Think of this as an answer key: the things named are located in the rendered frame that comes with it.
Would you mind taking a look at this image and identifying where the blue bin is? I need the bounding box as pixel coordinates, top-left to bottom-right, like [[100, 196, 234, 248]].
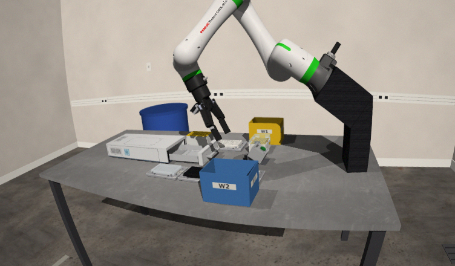
[[199, 158, 259, 207]]

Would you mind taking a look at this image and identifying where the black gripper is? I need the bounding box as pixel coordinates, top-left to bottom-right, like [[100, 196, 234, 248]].
[[191, 85, 230, 141]]

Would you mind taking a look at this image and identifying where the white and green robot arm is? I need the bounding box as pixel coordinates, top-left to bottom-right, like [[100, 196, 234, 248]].
[[173, 0, 341, 96]]

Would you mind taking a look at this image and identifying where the yellow bin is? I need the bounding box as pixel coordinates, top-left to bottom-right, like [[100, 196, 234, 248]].
[[249, 117, 284, 145]]

